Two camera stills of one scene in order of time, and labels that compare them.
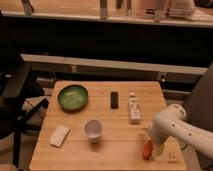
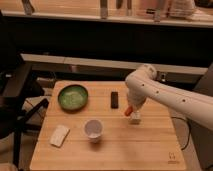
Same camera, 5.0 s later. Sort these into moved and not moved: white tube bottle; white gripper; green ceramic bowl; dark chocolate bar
Moved: white gripper
Not moved: dark chocolate bar; white tube bottle; green ceramic bowl
